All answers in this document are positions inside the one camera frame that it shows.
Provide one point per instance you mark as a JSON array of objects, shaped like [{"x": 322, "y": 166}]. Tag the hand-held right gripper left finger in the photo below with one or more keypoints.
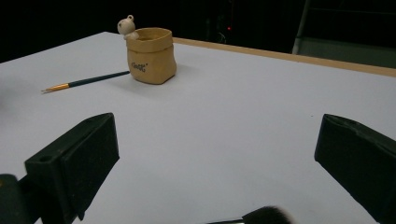
[{"x": 77, "y": 161}]

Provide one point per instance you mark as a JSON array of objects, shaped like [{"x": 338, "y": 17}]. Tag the black makeup brush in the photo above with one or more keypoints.
[{"x": 267, "y": 216}]

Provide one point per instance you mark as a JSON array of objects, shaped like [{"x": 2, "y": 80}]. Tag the tan bear pen holder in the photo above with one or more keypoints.
[{"x": 152, "y": 59}]

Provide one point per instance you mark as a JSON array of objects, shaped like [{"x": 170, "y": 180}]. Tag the white-framed desk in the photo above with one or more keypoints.
[{"x": 342, "y": 51}]

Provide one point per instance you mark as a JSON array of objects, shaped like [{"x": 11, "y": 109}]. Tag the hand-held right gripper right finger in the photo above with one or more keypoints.
[{"x": 361, "y": 161}]

